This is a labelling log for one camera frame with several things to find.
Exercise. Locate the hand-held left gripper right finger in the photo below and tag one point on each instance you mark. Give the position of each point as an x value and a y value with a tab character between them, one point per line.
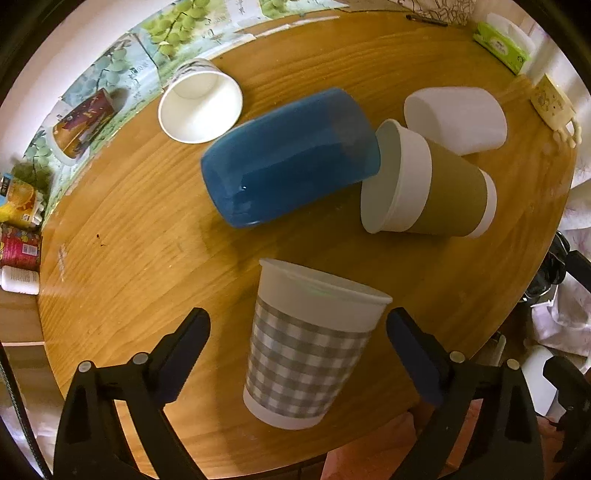
415	356

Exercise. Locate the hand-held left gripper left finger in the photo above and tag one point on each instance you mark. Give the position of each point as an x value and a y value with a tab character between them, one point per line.
181	356

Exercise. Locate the grey checkered paper cup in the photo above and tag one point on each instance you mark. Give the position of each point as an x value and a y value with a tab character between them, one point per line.
300	350

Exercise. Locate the olive sleeved paper cup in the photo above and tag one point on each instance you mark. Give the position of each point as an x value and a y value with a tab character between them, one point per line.
429	184

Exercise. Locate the blue plastic cup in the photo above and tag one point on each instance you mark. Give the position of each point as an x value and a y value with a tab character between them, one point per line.
286	161

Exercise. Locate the white plastic cup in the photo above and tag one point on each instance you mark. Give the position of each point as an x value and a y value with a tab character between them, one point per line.
455	121

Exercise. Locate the maroon printed cup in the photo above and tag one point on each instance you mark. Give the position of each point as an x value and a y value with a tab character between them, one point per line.
81	124

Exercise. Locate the white printed paper cup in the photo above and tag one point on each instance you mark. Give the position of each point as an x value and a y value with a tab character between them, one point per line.
201	104

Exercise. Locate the white patterned cloth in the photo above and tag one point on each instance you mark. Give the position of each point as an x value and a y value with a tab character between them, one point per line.
561	304

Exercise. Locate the white plastic bottle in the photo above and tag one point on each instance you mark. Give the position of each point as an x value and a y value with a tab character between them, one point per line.
19	279

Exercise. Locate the red snack packet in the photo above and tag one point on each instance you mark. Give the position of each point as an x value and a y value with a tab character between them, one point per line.
19	244

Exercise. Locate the yellow snack packet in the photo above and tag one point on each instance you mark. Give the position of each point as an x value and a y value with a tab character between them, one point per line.
21	203

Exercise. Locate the grape print tablecloth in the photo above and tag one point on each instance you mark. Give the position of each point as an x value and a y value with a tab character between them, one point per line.
138	60

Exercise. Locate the green tissue pack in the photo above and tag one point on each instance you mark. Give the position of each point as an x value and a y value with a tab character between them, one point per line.
503	39

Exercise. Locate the black pen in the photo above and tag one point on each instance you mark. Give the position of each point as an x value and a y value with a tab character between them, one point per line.
427	20

